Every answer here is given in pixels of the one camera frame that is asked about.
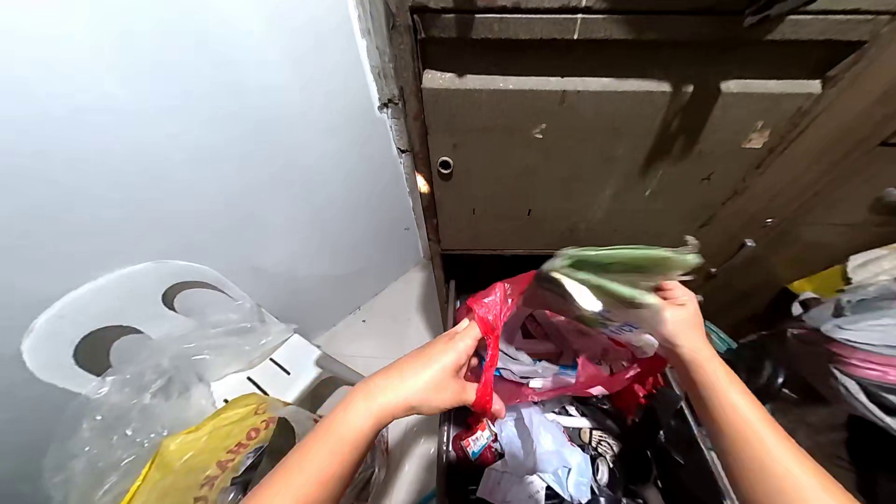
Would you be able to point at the person's right hand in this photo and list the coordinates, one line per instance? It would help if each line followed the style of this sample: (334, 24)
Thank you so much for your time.
(682, 325)

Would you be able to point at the person's left hand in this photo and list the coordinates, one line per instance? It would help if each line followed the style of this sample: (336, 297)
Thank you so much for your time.
(427, 374)

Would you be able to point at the person's left fingers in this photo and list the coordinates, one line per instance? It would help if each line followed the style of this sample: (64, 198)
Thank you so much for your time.
(466, 334)

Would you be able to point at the person's left thumb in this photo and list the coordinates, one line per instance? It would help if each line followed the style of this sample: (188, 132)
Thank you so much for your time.
(488, 403)

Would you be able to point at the person's right fingers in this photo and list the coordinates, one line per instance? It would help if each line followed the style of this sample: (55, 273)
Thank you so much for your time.
(673, 290)

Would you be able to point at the red plastic bag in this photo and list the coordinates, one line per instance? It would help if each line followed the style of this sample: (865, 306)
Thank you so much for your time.
(494, 315)

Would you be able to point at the green and white plastic packet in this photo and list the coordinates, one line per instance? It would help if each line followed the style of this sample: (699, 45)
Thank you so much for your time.
(616, 269)

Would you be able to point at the red packet with label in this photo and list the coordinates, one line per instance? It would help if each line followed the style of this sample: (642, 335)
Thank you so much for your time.
(480, 441)

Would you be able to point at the open drawer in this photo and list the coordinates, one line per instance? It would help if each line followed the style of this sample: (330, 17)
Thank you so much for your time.
(444, 448)

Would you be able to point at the crumpled white paper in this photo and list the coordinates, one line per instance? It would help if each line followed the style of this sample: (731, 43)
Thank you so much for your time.
(542, 444)

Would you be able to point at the wooden cabinet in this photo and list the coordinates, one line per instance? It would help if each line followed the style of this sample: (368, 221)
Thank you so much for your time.
(602, 168)

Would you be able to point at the yellow cloth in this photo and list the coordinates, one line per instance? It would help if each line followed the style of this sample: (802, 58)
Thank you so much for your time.
(820, 281)

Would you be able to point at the pile of clothes and bags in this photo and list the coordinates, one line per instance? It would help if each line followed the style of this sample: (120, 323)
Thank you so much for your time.
(861, 336)

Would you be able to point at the yellow plastic bag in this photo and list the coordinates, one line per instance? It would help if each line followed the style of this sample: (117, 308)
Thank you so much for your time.
(203, 448)

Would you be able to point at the white plastic chair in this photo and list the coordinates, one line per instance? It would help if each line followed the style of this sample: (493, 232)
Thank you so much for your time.
(147, 287)

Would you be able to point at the clear plastic bag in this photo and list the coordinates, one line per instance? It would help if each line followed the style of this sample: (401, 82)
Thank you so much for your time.
(126, 406)

